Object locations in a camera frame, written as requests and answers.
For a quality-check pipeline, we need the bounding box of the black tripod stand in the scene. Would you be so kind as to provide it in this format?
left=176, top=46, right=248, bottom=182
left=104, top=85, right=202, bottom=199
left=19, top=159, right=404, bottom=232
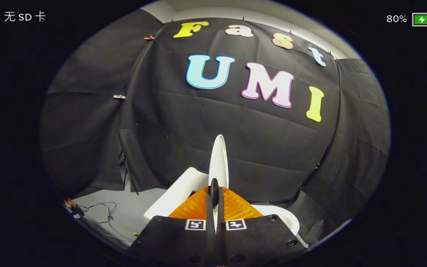
left=119, top=151, right=140, bottom=195

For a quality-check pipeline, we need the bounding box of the black backdrop cloth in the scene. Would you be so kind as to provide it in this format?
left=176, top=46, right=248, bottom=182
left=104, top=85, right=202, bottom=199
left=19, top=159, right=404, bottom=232
left=40, top=9, right=390, bottom=245

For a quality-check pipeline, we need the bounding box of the black lid lifter handle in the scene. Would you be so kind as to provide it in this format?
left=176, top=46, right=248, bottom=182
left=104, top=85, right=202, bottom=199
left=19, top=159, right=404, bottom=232
left=209, top=178, right=220, bottom=204

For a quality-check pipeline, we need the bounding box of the grey cable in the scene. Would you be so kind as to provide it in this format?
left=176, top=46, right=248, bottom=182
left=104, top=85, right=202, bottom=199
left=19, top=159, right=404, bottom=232
left=82, top=202, right=136, bottom=243

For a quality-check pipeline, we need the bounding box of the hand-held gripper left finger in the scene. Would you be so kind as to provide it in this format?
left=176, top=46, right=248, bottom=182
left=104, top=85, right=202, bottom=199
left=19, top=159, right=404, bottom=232
left=130, top=187, right=216, bottom=266

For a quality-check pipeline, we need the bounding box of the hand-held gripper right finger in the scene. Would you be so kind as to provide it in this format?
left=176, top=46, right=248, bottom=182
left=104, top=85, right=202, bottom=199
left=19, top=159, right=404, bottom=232
left=217, top=187, right=308, bottom=266

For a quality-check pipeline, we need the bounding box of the orange black object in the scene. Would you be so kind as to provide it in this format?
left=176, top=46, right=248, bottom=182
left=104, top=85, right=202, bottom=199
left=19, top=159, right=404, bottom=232
left=64, top=198, right=85, bottom=220

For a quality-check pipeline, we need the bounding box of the white toilet tank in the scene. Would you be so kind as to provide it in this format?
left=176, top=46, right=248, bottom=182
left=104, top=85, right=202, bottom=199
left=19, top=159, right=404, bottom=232
left=143, top=167, right=210, bottom=223

